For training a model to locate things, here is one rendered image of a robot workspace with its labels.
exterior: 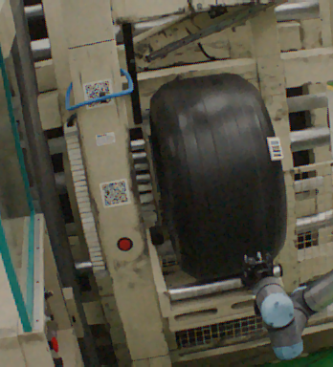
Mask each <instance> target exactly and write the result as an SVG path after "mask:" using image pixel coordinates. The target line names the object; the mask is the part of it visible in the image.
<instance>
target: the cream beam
mask: <svg viewBox="0 0 333 367"><path fill-rule="evenodd" d="M280 1H283V2H286V1H291V0H110V2H109V5H110V10H111V14H112V16H113V21H114V23H115V25H116V26H118V25H122V24H127V23H133V22H137V21H143V20H147V19H153V18H164V17H169V16H174V15H179V14H185V13H188V14H189V13H195V12H200V11H215V10H220V9H230V8H235V7H246V6H251V5H261V4H266V3H269V4H271V3H276V2H280Z"/></svg>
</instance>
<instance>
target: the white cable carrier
mask: <svg viewBox="0 0 333 367"><path fill-rule="evenodd" d="M72 123H73V124H72V126H71V125H70V126H69V127H68V128H67V122H65V124H64V131H65V133H67V132H72V131H77V130H79V126H77V122H76V121H73V122H72ZM66 139H67V140H66V143H67V147H68V152H69V155H70V165H71V169H72V173H73V176H74V181H75V187H76V191H77V198H78V207H79V212H80V216H81V221H82V225H83V229H84V234H85V237H86V242H87V247H88V248H89V251H90V255H91V259H92V263H93V268H94V272H105V271H108V270H107V267H106V266H105V264H104V262H103V259H102V254H101V250H100V241H99V237H98V234H97V229H96V224H95V221H94V216H93V211H92V205H94V203H93V199H90V197H89V192H88V186H87V182H86V175H85V170H84V164H83V159H82V155H81V152H80V143H79V138H78V135H75V136H72V137H67V138H66Z"/></svg>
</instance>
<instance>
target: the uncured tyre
mask: <svg viewBox="0 0 333 367"><path fill-rule="evenodd" d="M149 129H150V136H151V143H152V150H153V156H154V161H155V167H156V173H157V178H158V184H159V188H160V194H161V199H162V204H163V209H164V213H165V217H166V225H167V229H168V233H169V237H170V241H171V244H172V247H173V250H174V253H175V255H176V258H177V259H178V262H179V265H180V270H182V271H184V272H185V273H187V274H188V275H190V276H192V277H193V278H196V279H205V280H209V279H213V278H217V277H223V276H228V275H232V274H237V273H241V272H243V270H244V265H243V258H244V259H245V255H246V256H247V258H249V257H252V256H253V257H254V259H256V258H257V254H258V253H259V252H260V258H261V257H264V256H265V253H268V252H270V251H272V250H275V252H274V256H272V258H273V260H274V259H275V258H276V257H277V255H278V253H279V252H280V251H281V249H282V248H283V247H284V245H285V241H286V235H287V195H286V187H285V181H284V175H283V169H282V163H281V160H272V158H271V152H270V147H269V143H268V140H267V138H274V137H275V136H276V135H275V131H274V128H273V125H272V122H271V119H270V117H269V114H268V111H267V108H266V106H265V104H264V102H263V99H262V97H261V95H260V93H259V91H258V89H257V88H256V87H255V85H254V84H252V83H250V82H248V81H247V80H245V79H244V77H242V76H240V75H238V74H230V73H224V74H213V75H208V76H199V77H197V76H194V77H188V78H183V79H178V80H172V81H170V82H168V83H164V84H162V85H160V87H159V88H158V91H157V92H155V94H154V95H153V96H152V97H151V99H150V122H149ZM233 253H236V254H233ZM227 254H233V255H228V256H223V255H227ZM218 256H223V257H218ZM213 257H218V258H213ZM210 258H213V259H210Z"/></svg>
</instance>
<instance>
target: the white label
mask: <svg viewBox="0 0 333 367"><path fill-rule="evenodd" d="M267 140H268V143H269V147H270V152H271V158H272V160H284V156H283V151H282V147H281V143H280V138H279V137H274V138H267Z"/></svg>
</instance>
